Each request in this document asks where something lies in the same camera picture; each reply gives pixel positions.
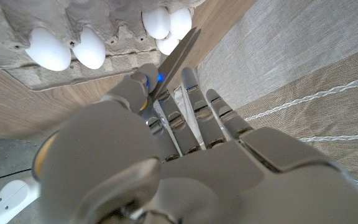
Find beige striped curtain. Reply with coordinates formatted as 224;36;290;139
196;0;358;212

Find grey cardboard egg carton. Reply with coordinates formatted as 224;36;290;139
0;0;206;91

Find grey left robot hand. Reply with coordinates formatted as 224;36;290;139
37;63;358;224

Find scissors with grey yellow handles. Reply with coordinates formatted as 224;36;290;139
31;27;202;183

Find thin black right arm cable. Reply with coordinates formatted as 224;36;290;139
0;169;33;187

